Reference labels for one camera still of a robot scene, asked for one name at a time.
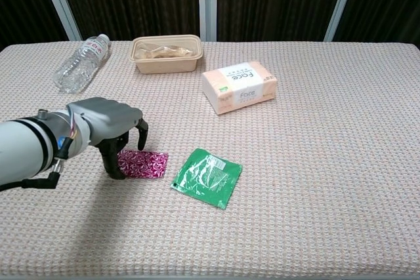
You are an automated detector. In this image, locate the pink woven tablecloth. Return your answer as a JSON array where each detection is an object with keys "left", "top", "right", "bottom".
[{"left": 0, "top": 40, "right": 420, "bottom": 277}]

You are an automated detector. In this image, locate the beige plastic food container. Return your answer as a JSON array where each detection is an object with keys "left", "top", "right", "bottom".
[{"left": 129, "top": 34, "right": 201, "bottom": 74}]

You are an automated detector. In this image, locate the aluminium partition post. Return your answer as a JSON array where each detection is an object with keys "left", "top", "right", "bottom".
[
  {"left": 35, "top": 0, "right": 82, "bottom": 42},
  {"left": 198, "top": 0, "right": 218, "bottom": 42},
  {"left": 324, "top": 0, "right": 358, "bottom": 42}
]

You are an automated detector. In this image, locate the clear bag of snacks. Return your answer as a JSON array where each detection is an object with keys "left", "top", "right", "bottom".
[{"left": 135, "top": 43, "right": 195, "bottom": 60}]

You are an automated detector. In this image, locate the clear plastic water bottle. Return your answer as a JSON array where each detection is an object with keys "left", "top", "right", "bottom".
[{"left": 52, "top": 33, "right": 111, "bottom": 94}]

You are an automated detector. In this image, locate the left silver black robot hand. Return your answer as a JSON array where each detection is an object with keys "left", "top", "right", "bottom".
[{"left": 65, "top": 97, "right": 149, "bottom": 181}]

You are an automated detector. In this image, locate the peach facial tissue pack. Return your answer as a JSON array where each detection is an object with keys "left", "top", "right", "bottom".
[{"left": 201, "top": 60, "right": 278, "bottom": 116}]

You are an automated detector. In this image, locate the green foil packet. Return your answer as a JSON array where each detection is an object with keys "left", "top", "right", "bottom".
[{"left": 169, "top": 148, "right": 243, "bottom": 210}]

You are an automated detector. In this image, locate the black arm cable with connector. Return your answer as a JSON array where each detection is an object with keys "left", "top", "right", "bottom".
[{"left": 0, "top": 137, "right": 73, "bottom": 192}]

